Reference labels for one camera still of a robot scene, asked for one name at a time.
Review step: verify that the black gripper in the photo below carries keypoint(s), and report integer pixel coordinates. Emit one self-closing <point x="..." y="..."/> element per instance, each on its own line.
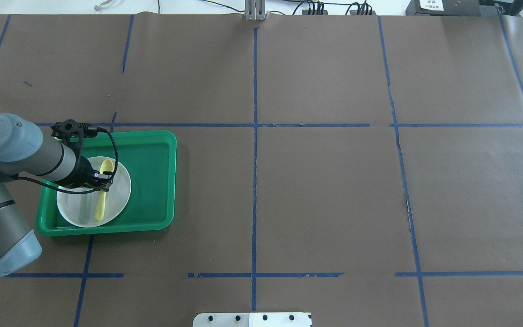
<point x="85" y="172"/>

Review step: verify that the yellow plastic spoon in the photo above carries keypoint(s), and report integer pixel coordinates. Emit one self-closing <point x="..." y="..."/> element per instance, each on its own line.
<point x="107" y="164"/>

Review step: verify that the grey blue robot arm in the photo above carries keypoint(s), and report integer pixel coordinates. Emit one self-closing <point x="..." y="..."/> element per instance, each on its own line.
<point x="54" y="162"/>

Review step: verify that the white round plate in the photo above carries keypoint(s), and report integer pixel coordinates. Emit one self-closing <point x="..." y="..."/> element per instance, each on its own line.
<point x="79" y="209"/>

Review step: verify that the green plastic tray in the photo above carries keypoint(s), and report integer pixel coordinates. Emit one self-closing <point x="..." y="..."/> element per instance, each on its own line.
<point x="150" y="158"/>

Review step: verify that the metal reacher grabber tool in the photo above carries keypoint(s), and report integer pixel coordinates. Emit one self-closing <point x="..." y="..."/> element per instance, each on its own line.
<point x="102" y="4"/>

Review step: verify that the brown paper table cover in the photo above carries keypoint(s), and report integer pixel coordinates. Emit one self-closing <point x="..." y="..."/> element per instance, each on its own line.
<point x="368" y="170"/>

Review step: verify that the black power strip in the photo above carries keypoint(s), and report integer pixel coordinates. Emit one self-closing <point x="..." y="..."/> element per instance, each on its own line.
<point x="471" y="8"/>

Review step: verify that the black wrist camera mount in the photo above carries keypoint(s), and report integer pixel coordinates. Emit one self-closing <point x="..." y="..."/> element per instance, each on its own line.
<point x="70" y="130"/>

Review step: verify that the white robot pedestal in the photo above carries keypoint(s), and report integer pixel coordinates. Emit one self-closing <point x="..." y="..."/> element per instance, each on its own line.
<point x="253" y="319"/>

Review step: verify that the aluminium frame post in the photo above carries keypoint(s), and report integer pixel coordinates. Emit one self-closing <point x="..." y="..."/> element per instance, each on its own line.
<point x="255" y="10"/>

